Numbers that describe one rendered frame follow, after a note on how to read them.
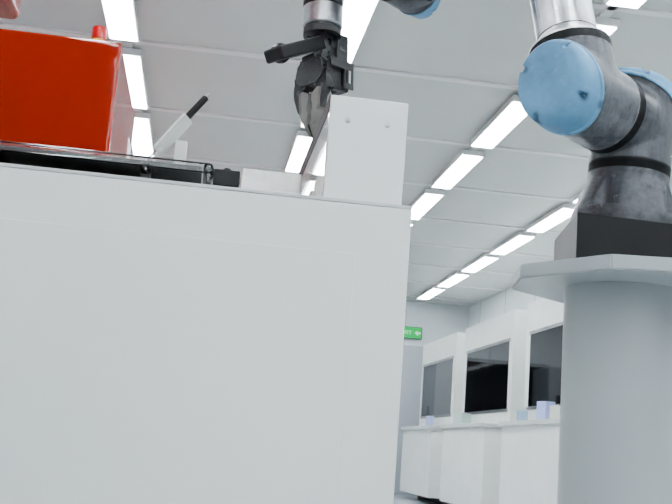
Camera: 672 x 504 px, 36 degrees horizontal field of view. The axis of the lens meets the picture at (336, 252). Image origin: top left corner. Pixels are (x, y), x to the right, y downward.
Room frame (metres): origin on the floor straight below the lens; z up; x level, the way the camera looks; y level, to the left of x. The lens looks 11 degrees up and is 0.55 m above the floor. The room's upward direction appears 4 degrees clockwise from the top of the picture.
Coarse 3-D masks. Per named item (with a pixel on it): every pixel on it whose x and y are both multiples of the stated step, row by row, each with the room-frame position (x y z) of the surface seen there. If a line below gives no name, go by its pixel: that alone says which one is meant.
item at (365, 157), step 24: (336, 96) 1.15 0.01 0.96; (336, 120) 1.15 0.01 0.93; (360, 120) 1.16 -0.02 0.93; (384, 120) 1.16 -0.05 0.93; (336, 144) 1.15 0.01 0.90; (360, 144) 1.16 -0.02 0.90; (384, 144) 1.16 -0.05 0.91; (336, 168) 1.15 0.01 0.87; (360, 168) 1.16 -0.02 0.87; (384, 168) 1.16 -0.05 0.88; (336, 192) 1.15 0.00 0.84; (360, 192) 1.16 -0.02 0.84; (384, 192) 1.16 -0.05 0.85
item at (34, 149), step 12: (0, 144) 1.25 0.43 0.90; (12, 144) 1.25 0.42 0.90; (24, 144) 1.26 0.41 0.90; (36, 144) 1.26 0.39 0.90; (48, 156) 1.27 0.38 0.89; (60, 156) 1.27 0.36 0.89; (72, 156) 1.27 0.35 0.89; (84, 156) 1.27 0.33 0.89; (96, 156) 1.27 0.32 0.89; (108, 156) 1.27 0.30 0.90; (120, 156) 1.27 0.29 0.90; (132, 156) 1.27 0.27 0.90; (144, 156) 1.28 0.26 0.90; (168, 168) 1.28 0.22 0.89; (180, 168) 1.28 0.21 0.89; (192, 168) 1.28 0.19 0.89; (204, 168) 1.28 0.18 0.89
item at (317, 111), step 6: (318, 90) 1.76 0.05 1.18; (312, 96) 1.77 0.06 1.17; (318, 96) 1.76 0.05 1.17; (312, 102) 1.77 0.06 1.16; (318, 102) 1.76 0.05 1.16; (312, 108) 1.77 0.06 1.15; (318, 108) 1.76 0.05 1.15; (324, 108) 1.76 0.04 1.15; (312, 114) 1.77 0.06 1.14; (318, 114) 1.76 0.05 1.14; (312, 120) 1.77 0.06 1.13; (318, 120) 1.77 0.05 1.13; (312, 126) 1.77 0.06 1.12; (312, 132) 1.78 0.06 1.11
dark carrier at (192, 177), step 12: (0, 156) 1.30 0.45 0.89; (12, 156) 1.30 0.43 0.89; (24, 156) 1.29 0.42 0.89; (36, 156) 1.29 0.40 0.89; (60, 168) 1.34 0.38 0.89; (72, 168) 1.34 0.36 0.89; (84, 168) 1.33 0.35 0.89; (96, 168) 1.33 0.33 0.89; (108, 168) 1.32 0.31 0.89; (120, 168) 1.32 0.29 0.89; (132, 168) 1.31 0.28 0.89; (156, 168) 1.30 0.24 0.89; (180, 180) 1.36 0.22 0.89; (192, 180) 1.35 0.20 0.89
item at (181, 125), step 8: (184, 120) 1.69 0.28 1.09; (176, 128) 1.69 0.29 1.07; (184, 128) 1.70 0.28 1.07; (168, 136) 1.69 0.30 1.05; (176, 136) 1.70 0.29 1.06; (160, 144) 1.69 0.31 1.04; (168, 144) 1.70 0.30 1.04; (176, 144) 1.69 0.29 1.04; (184, 144) 1.69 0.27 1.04; (160, 152) 1.69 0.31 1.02; (176, 152) 1.69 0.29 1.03; (184, 152) 1.69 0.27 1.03
